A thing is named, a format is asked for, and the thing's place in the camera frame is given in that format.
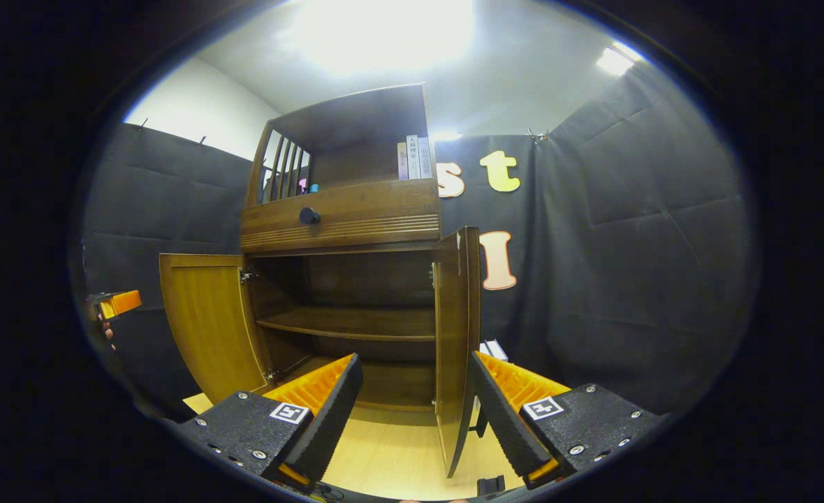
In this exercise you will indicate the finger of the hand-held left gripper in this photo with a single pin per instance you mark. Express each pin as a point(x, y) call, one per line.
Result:
point(122, 303)

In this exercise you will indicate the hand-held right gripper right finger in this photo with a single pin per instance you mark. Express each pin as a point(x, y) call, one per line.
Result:
point(499, 412)

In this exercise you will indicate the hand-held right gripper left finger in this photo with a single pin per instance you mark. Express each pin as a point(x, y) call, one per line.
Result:
point(332, 412)

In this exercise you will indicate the wooden double-door shoe cabinet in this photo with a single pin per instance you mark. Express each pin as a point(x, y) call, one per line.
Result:
point(356, 279)

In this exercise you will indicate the wooden cabinet drawer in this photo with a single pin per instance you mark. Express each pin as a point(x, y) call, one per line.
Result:
point(356, 213)

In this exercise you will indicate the blue grey book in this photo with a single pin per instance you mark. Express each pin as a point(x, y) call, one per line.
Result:
point(499, 349)

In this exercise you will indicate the small black block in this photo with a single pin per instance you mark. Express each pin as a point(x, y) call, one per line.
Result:
point(490, 485)

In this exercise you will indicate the black round drawer knob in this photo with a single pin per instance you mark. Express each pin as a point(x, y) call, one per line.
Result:
point(309, 215)

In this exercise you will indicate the black backdrop cloth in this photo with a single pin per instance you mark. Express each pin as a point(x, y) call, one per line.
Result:
point(628, 244)

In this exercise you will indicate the pink spine book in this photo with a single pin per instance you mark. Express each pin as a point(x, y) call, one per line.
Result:
point(402, 162)

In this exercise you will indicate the grey spine book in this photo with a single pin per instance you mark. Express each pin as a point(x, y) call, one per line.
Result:
point(424, 158)

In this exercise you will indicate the white spine book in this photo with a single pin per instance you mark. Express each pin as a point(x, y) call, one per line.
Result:
point(413, 158)

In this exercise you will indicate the metal backdrop clip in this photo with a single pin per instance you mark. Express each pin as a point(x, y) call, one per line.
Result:
point(538, 135)

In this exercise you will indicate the small ceiling light panel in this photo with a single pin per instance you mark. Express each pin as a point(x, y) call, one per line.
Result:
point(616, 61)

